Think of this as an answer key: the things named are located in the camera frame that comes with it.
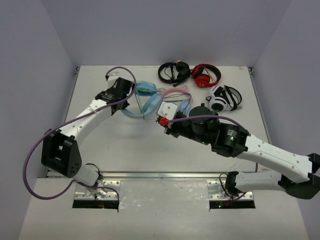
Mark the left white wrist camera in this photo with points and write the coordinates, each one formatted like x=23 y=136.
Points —
x=112 y=76

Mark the white black striped headphones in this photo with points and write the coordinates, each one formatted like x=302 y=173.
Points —
x=224 y=98

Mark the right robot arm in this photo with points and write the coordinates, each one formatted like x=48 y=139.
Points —
x=288 y=172

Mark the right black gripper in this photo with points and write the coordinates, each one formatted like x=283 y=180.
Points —
x=171 y=131

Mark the red headphones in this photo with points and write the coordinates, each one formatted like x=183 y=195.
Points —
x=206 y=75

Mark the black headset with microphone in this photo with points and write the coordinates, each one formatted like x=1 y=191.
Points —
x=174 y=73

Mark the light blue headphones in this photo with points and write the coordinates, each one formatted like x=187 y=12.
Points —
x=148 y=98

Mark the metal mounting bracket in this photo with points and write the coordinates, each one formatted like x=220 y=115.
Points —
x=102 y=191
x=216 y=192

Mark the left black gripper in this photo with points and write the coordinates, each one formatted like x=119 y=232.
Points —
x=126 y=90

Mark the pink cat ear headphones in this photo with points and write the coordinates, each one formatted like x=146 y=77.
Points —
x=180 y=96

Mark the left metal mounting bracket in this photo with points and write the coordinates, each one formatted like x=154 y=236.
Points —
x=102 y=191

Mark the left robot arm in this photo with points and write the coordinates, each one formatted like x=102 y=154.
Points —
x=60 y=149

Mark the right metal mounting bracket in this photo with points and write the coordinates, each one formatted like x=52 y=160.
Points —
x=216 y=192

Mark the aluminium table rail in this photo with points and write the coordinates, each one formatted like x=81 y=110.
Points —
x=158 y=175

